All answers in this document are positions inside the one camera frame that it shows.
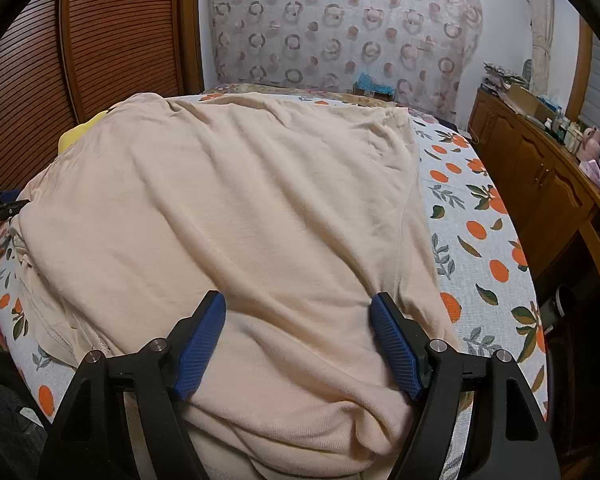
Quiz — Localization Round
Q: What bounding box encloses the peach printed t-shirt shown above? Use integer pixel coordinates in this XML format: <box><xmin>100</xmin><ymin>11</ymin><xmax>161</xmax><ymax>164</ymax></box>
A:
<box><xmin>12</xmin><ymin>93</ymin><xmax>457</xmax><ymax>478</ymax></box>

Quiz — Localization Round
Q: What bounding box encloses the orange fruit print bedsheet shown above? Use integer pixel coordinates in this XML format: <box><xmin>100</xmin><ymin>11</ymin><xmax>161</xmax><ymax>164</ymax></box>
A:
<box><xmin>0</xmin><ymin>90</ymin><xmax>552</xmax><ymax>480</ymax></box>

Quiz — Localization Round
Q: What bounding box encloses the yellow Pikachu plush toy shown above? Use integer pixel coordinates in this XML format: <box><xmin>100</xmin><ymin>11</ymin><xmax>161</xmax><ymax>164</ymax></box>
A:
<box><xmin>58</xmin><ymin>110</ymin><xmax>107</xmax><ymax>155</ymax></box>

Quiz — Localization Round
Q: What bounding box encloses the brown louvered wardrobe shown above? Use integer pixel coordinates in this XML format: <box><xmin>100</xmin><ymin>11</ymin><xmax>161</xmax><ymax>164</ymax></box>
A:
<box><xmin>0</xmin><ymin>0</ymin><xmax>204</xmax><ymax>190</ymax></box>

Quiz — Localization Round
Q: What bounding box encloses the wooden sideboard cabinet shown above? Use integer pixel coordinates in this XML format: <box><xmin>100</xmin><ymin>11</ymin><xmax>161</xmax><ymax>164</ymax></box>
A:
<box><xmin>468</xmin><ymin>89</ymin><xmax>600</xmax><ymax>278</ymax></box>

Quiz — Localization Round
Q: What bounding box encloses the pink rabbit figure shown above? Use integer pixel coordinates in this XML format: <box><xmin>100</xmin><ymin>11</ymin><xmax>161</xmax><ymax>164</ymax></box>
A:
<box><xmin>578</xmin><ymin>127</ymin><xmax>600</xmax><ymax>188</ymax></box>

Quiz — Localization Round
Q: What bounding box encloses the cardboard box on cabinet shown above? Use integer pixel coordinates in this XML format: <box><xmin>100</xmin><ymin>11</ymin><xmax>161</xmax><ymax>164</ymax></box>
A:
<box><xmin>501</xmin><ymin>84</ymin><xmax>556</xmax><ymax>124</ymax></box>

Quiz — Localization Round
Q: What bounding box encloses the floral quilt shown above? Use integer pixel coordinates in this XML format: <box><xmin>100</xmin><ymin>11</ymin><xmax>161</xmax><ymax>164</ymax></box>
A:
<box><xmin>204</xmin><ymin>82</ymin><xmax>402</xmax><ymax>107</ymax></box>

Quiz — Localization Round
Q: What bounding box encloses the circle patterned lace curtain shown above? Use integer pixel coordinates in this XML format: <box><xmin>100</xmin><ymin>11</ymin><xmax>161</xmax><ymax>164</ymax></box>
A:
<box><xmin>211</xmin><ymin>0</ymin><xmax>482</xmax><ymax>122</ymax></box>

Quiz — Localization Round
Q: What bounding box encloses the tied beige window curtain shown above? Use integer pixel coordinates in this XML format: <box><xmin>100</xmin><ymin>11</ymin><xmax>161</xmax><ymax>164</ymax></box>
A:
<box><xmin>529</xmin><ymin>0</ymin><xmax>555</xmax><ymax>94</ymax></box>

